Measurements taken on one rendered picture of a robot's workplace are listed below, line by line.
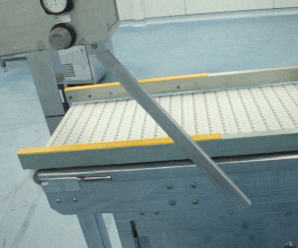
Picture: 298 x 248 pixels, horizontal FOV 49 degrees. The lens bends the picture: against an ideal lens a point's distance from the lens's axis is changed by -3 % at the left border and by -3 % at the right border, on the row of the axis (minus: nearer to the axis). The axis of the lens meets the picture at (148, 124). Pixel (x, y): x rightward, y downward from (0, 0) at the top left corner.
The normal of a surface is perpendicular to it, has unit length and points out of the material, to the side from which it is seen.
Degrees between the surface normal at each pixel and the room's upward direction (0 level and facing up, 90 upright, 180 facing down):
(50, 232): 0
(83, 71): 90
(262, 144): 90
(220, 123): 0
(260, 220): 90
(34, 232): 0
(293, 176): 90
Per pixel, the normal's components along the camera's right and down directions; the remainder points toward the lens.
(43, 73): -0.07, 0.48
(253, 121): -0.14, -0.87
